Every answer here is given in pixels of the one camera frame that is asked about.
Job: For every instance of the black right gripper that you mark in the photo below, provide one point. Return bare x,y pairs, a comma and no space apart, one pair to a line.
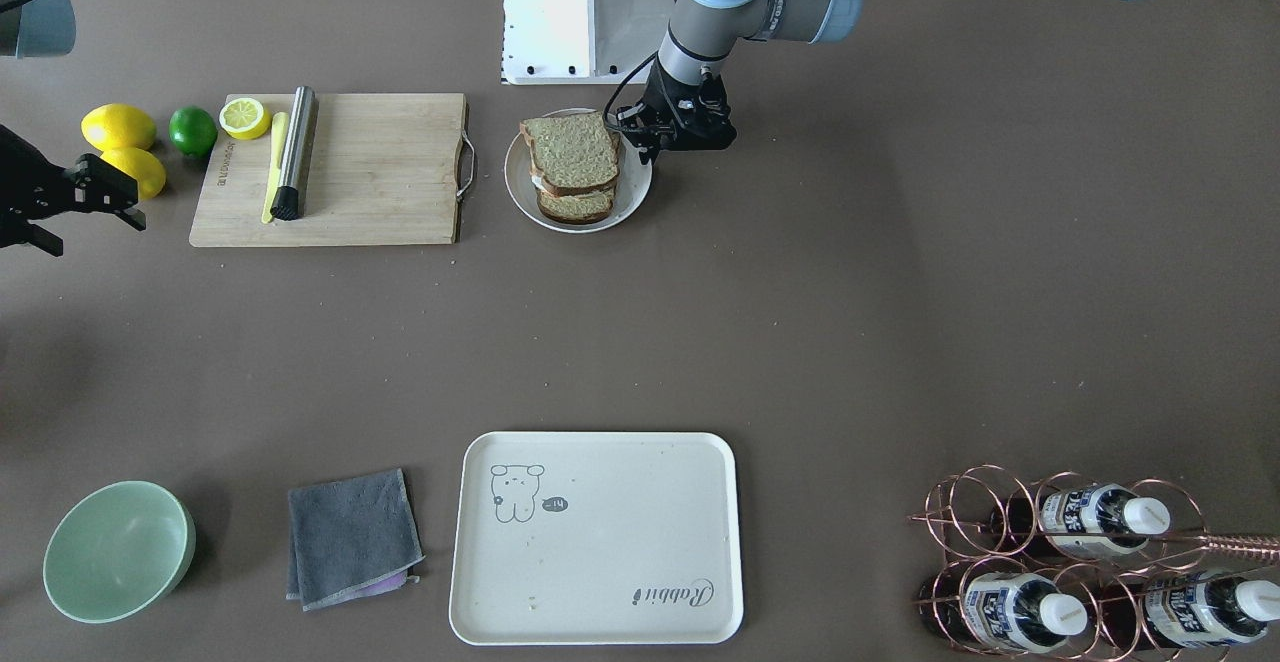
28,185

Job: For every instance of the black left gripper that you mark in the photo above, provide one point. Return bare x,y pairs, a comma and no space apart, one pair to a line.
664,99

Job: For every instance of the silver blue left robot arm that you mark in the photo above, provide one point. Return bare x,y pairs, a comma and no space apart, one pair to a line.
701,34

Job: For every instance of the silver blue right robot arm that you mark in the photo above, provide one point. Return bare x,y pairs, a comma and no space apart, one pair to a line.
31,29

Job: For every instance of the cream rabbit serving tray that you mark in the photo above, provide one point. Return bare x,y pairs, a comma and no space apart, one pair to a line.
597,538

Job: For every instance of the yellow lemon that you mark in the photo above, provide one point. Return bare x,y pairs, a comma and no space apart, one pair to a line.
118,125
148,171

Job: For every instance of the green lime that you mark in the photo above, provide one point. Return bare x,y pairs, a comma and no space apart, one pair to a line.
193,131

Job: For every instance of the half lemon slice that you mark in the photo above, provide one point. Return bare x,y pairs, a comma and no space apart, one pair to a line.
245,118

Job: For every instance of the steel muddler black tip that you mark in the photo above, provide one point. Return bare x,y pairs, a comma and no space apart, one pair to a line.
289,201

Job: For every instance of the yellow knife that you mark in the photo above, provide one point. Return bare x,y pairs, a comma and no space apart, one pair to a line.
278,132

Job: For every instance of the bamboo cutting board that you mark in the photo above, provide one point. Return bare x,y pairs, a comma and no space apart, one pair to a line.
384,171

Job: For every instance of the mint green bowl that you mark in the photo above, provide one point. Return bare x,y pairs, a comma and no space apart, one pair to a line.
118,551

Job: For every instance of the grey folded cloth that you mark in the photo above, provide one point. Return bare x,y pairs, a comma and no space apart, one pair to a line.
350,539

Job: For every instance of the dark bottle white cap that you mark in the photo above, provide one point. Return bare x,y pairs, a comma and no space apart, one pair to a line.
1089,523

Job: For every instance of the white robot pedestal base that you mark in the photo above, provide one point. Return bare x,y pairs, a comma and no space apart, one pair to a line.
581,42

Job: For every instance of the copper wire bottle rack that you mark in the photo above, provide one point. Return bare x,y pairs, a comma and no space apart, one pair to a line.
1072,568

